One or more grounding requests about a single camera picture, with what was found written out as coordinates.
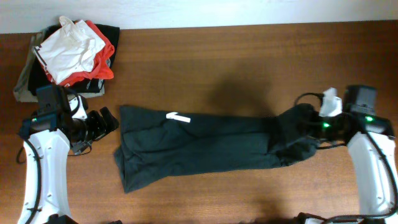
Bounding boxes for dark green t-shirt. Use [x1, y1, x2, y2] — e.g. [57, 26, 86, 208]
[114, 104, 318, 193]

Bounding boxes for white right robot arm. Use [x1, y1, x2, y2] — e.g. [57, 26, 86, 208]
[297, 114, 397, 224]

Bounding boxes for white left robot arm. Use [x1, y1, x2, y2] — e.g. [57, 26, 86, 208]
[18, 107, 119, 223]

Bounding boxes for red folded garment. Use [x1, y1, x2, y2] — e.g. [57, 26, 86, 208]
[33, 16, 115, 87]

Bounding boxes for black folded garment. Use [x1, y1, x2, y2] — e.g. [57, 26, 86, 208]
[27, 21, 120, 95]

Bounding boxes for white folded garment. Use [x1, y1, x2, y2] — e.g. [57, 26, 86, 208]
[33, 16, 106, 85]

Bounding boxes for grey folded garment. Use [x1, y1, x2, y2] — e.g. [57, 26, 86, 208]
[13, 25, 105, 102]

